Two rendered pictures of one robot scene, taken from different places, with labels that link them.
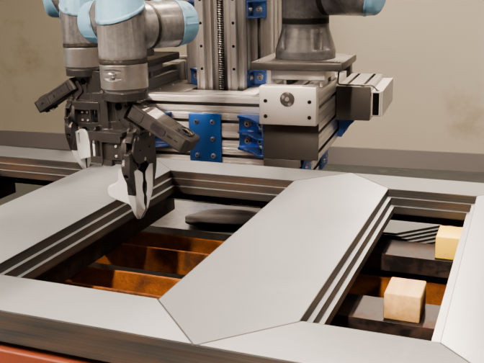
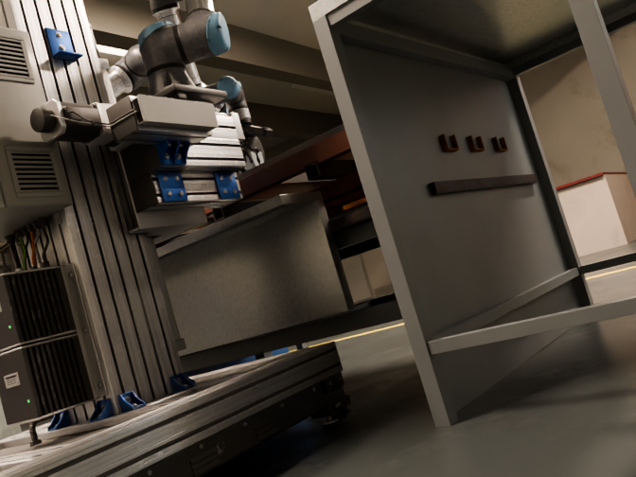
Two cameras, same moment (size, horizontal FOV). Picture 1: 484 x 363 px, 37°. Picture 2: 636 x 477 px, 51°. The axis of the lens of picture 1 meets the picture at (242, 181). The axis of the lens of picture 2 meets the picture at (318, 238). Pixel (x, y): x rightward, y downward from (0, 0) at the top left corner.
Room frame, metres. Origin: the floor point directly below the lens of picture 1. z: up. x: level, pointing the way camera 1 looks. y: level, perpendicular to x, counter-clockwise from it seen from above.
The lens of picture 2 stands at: (3.75, 1.09, 0.36)
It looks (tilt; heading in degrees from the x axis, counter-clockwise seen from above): 5 degrees up; 195
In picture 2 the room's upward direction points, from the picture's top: 16 degrees counter-clockwise
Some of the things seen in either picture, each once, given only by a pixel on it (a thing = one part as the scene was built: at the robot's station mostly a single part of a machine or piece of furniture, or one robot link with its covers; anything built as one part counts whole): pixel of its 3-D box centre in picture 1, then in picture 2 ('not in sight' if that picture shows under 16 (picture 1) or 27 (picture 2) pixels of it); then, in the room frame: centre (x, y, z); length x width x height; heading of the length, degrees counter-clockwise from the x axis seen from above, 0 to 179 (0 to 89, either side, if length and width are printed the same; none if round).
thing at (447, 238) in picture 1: (452, 243); not in sight; (1.15, -0.35, 0.79); 0.06 x 0.05 x 0.04; 159
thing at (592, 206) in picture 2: not in sight; (598, 213); (-4.67, 2.17, 0.38); 2.30 x 0.72 x 0.77; 163
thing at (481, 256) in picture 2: not in sight; (486, 201); (1.60, 1.07, 0.51); 1.30 x 0.04 x 1.01; 159
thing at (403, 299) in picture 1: (405, 299); not in sight; (0.93, -0.23, 0.79); 0.06 x 0.05 x 0.04; 159
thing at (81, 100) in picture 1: (88, 98); (244, 138); (1.47, 0.31, 1.00); 0.09 x 0.08 x 0.12; 68
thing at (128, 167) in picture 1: (132, 168); not in sight; (1.12, 0.18, 0.94); 0.05 x 0.02 x 0.09; 159
